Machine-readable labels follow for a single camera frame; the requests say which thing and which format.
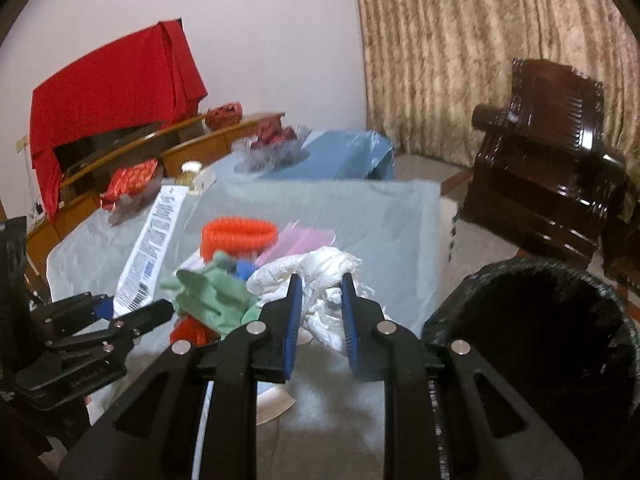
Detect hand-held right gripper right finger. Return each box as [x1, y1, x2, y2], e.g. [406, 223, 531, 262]
[340, 272, 586, 480]

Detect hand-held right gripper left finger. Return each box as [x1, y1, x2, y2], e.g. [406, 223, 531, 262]
[59, 274, 304, 480]

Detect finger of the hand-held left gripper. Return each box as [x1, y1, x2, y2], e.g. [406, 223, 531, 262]
[47, 299, 176, 362]
[30, 292, 115, 337]

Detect green glove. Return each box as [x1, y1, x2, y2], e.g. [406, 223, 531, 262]
[161, 252, 261, 338]

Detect white tissue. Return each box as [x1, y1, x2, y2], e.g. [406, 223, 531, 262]
[246, 247, 388, 353]

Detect white printed carton box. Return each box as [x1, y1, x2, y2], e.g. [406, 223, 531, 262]
[114, 185, 187, 317]

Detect pink face mask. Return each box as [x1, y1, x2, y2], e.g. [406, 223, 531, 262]
[255, 221, 337, 266]

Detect black trash bin bag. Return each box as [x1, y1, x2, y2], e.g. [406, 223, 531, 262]
[421, 256, 640, 480]

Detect red crumpled item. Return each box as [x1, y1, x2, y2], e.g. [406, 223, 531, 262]
[170, 317, 217, 347]

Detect clear plastic wrapper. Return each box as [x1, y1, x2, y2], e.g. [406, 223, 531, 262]
[107, 192, 156, 226]

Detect grey table cloth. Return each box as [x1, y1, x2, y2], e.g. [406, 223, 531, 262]
[46, 177, 443, 480]

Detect red snack packet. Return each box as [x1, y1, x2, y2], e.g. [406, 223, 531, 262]
[100, 158, 161, 211]

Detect small cream and white box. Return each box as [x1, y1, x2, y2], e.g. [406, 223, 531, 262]
[172, 161, 217, 196]

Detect black television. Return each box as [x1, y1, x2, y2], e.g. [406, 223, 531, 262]
[52, 122, 166, 177]

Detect glass fruit bowl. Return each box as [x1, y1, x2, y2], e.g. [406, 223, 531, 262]
[232, 127, 313, 176]

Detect blue table cloth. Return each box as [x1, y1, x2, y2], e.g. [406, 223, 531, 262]
[260, 130, 396, 182]

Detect red plastic bag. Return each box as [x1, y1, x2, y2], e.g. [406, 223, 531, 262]
[205, 101, 243, 131]

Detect red cloth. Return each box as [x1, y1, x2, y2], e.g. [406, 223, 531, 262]
[29, 19, 208, 217]

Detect dark wooden armchair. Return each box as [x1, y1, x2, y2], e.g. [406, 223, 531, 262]
[460, 58, 640, 286]

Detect beige patterned curtain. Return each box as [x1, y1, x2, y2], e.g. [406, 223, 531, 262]
[347, 0, 640, 171]

